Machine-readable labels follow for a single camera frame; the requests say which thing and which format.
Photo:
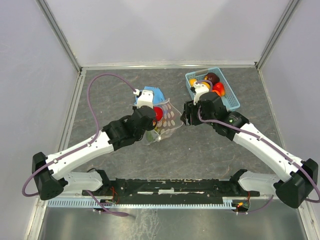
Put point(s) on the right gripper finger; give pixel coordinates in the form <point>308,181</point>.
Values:
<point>188,106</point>
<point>185,118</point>

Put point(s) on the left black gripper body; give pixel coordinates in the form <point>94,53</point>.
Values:
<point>152,126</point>

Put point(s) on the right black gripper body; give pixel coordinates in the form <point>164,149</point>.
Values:
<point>195,118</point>

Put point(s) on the green orange mango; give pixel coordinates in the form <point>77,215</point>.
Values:
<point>153,136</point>

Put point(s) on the bright red apple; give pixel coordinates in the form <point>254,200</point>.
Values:
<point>158,113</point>

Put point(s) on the clear dotted zip bag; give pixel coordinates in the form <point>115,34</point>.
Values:
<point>169,123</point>

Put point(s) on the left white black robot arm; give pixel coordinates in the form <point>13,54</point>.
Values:
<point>54,174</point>

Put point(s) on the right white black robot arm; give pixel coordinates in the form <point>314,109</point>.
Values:
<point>293,179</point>

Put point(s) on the small yellow lemon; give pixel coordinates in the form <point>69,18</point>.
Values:
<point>192,82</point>

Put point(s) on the blue patterned cloth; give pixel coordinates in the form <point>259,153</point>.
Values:
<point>158,96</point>

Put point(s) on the yellow round fruit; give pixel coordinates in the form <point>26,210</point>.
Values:
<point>206,84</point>

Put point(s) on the red yellow pear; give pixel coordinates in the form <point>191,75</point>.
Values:
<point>219,87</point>

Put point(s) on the dark red apple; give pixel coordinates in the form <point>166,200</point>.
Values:
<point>212,77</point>

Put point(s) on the light blue plastic basket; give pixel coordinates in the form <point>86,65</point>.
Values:
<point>229,99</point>

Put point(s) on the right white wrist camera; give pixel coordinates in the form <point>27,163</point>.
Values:
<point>200,89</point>

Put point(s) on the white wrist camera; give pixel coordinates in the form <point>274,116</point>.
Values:
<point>144,98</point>
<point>200,89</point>

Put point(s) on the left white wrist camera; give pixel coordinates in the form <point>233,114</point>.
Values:
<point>144,98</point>

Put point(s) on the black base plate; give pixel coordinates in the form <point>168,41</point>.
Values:
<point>172,191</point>

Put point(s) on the light blue cable duct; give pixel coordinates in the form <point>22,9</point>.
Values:
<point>227,204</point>

